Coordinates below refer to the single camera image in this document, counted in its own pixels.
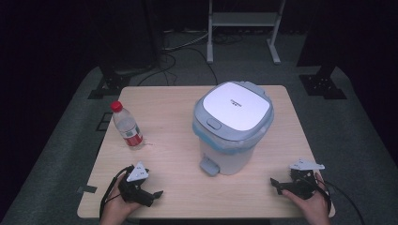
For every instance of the clear plastic bottle red cap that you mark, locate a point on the clear plastic bottle red cap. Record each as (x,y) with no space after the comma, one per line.
(128,128)

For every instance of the black stand base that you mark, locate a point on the black stand base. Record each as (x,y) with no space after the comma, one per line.
(322,86)
(109,84)

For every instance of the grey tape strip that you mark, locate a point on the grey tape strip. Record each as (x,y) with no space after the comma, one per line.
(87,189)

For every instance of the white metal stand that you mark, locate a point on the white metal stand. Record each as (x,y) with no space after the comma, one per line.
(242,22)

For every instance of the person's right hand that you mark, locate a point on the person's right hand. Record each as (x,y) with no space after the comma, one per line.
(309,207)

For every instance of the white pedal bin grey lid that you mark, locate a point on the white pedal bin grey lid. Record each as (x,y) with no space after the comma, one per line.
(234,108)

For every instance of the person's left hand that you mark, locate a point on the person's left hand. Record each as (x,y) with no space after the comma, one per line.
(117,207)

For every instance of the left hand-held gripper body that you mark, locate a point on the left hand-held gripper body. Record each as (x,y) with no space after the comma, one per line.
(136,187)

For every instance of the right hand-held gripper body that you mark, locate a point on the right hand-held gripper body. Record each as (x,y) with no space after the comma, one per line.
(302,181)

